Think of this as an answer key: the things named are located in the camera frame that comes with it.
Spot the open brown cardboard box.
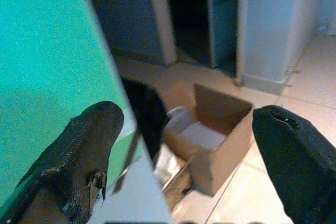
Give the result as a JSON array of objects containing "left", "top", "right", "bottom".
[{"left": 153, "top": 82, "right": 255, "bottom": 197}]

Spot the green table mat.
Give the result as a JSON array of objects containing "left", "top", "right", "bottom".
[{"left": 0, "top": 0, "right": 145, "bottom": 204}]

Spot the white door frame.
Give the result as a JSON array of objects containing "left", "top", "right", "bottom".
[{"left": 146, "top": 0, "right": 178, "bottom": 67}]

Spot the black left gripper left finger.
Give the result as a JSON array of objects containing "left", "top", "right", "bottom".
[{"left": 0, "top": 100, "right": 125, "bottom": 224}]

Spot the white door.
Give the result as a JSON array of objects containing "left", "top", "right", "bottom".
[{"left": 235, "top": 0, "right": 316, "bottom": 96}]

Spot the black chair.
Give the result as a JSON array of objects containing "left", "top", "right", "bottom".
[{"left": 121, "top": 77, "right": 169, "bottom": 161}]

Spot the white table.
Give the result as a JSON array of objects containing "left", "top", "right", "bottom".
[{"left": 86, "top": 119, "right": 176, "bottom": 224}]

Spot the white paper in box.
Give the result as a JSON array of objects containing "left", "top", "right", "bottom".
[{"left": 178, "top": 121, "right": 227, "bottom": 152}]

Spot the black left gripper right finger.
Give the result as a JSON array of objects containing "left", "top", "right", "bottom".
[{"left": 252, "top": 105, "right": 336, "bottom": 224}]

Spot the metal door stopper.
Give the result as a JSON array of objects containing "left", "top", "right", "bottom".
[{"left": 283, "top": 67, "right": 300, "bottom": 87}]

